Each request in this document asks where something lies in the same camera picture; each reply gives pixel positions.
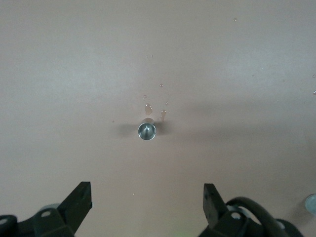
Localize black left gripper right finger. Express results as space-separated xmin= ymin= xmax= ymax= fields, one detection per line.
xmin=198 ymin=183 xmax=303 ymax=237

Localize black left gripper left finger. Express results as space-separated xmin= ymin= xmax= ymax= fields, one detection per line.
xmin=0 ymin=182 xmax=92 ymax=237

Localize brown table mat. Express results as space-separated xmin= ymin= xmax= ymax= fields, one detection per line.
xmin=0 ymin=0 xmax=316 ymax=237

